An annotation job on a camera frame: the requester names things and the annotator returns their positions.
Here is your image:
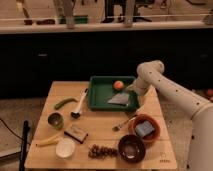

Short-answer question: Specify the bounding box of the grey towel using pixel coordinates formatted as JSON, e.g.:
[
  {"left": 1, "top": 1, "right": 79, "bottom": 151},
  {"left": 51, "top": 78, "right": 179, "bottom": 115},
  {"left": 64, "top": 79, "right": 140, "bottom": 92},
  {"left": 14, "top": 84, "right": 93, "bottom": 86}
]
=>
[{"left": 107, "top": 92, "right": 129, "bottom": 106}]

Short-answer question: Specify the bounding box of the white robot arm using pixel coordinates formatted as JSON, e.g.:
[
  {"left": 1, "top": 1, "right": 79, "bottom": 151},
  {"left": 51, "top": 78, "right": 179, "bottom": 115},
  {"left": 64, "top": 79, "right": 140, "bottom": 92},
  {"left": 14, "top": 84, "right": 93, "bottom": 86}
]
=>
[{"left": 127, "top": 60, "right": 213, "bottom": 171}]

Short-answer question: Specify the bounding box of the orange ball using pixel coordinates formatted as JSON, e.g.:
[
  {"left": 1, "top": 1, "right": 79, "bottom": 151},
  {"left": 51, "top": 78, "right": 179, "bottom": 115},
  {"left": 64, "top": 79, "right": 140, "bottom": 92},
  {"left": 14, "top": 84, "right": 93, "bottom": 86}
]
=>
[{"left": 113, "top": 80, "right": 124, "bottom": 91}]

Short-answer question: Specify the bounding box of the green plastic tray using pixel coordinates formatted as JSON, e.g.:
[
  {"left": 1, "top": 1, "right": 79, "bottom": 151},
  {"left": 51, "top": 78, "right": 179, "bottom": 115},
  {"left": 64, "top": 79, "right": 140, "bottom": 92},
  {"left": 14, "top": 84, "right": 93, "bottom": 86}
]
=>
[{"left": 87, "top": 76, "right": 140, "bottom": 111}]

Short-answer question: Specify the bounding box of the orange bowl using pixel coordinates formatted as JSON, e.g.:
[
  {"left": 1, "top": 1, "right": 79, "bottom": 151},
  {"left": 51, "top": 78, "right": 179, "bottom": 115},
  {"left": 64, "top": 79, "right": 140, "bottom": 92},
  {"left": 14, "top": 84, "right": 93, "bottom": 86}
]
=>
[{"left": 131, "top": 114, "right": 160, "bottom": 144}]

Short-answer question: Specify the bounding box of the blue grey sponge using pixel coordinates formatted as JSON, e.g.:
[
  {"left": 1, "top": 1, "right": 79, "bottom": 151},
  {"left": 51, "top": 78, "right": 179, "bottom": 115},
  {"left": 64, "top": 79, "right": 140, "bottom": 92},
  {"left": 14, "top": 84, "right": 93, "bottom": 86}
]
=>
[{"left": 135, "top": 121, "right": 154, "bottom": 138}]

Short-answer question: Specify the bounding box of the dark maroon bowl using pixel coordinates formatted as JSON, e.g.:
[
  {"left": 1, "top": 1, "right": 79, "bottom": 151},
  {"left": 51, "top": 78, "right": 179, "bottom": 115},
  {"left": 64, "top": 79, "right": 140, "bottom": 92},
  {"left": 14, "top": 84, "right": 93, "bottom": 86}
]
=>
[{"left": 118, "top": 135, "right": 146, "bottom": 163}]

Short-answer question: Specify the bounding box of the brown rectangular block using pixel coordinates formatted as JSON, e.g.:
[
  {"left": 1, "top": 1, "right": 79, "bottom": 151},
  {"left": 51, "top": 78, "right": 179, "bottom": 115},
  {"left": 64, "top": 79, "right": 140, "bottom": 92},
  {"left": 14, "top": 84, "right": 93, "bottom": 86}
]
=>
[{"left": 64, "top": 125, "right": 88, "bottom": 144}]

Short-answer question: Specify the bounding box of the bunch of brown grapes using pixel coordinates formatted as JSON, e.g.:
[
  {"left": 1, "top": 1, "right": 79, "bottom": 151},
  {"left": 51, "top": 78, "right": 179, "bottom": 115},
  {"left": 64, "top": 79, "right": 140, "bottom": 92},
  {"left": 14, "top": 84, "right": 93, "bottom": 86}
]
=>
[{"left": 88, "top": 144, "right": 118, "bottom": 159}]

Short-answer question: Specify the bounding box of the green cucumber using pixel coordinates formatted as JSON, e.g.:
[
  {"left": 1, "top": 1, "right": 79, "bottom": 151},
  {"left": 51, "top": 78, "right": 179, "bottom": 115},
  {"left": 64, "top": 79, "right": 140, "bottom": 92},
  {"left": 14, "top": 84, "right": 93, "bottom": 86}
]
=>
[{"left": 54, "top": 98, "right": 78, "bottom": 110}]

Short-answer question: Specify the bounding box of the wooden folding table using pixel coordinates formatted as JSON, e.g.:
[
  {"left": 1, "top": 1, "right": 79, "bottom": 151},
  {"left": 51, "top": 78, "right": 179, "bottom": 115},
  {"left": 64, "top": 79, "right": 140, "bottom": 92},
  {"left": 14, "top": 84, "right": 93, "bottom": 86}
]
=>
[{"left": 25, "top": 81, "right": 177, "bottom": 170}]

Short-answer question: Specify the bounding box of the small olive green cup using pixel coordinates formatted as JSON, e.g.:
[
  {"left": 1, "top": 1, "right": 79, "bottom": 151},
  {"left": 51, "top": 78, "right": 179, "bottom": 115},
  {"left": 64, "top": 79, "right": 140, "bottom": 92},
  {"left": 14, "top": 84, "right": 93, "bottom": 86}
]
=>
[{"left": 48, "top": 113, "right": 64, "bottom": 130}]

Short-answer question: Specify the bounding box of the white bowl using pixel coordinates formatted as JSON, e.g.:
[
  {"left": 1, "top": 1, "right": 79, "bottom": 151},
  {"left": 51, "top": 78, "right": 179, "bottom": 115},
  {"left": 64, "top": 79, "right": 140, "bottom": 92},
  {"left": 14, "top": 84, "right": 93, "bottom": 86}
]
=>
[{"left": 56, "top": 138, "right": 75, "bottom": 158}]

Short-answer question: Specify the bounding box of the yellow banana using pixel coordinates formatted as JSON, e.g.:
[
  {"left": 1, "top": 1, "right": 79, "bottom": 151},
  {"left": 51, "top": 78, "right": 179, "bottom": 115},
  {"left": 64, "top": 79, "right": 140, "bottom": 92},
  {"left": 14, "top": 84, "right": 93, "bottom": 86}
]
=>
[{"left": 36, "top": 134, "right": 62, "bottom": 146}]

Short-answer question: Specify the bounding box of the black stand post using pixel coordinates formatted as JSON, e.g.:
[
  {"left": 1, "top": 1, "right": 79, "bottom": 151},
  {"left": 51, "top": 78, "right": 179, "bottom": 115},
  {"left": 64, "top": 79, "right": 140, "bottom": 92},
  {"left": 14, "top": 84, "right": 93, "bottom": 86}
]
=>
[{"left": 19, "top": 120, "right": 30, "bottom": 171}]

